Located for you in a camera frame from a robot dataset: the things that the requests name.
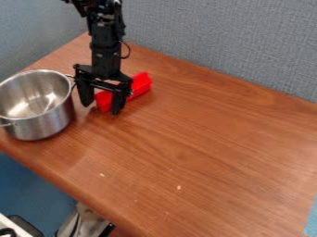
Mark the stainless steel pot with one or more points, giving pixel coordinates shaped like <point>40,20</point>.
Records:
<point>36,105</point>

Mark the red star-shaped block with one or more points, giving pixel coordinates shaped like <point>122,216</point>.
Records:
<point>140,86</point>

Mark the metal table leg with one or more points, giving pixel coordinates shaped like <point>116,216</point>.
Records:
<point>84,223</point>

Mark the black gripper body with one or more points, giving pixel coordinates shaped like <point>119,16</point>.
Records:
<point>104,82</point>

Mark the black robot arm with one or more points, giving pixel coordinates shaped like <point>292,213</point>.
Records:
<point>103,73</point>

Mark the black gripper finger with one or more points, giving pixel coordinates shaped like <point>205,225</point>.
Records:
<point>84,91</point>
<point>118,100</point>

